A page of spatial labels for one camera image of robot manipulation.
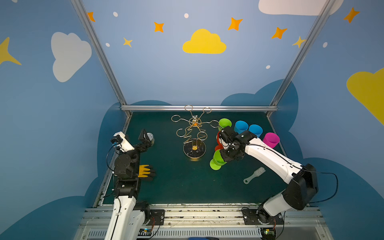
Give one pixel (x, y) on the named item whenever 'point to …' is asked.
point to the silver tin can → (151, 137)
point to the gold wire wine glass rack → (194, 146)
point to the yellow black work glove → (146, 171)
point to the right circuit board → (268, 233)
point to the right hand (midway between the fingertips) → (227, 155)
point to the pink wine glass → (271, 139)
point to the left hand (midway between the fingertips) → (135, 132)
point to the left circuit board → (145, 232)
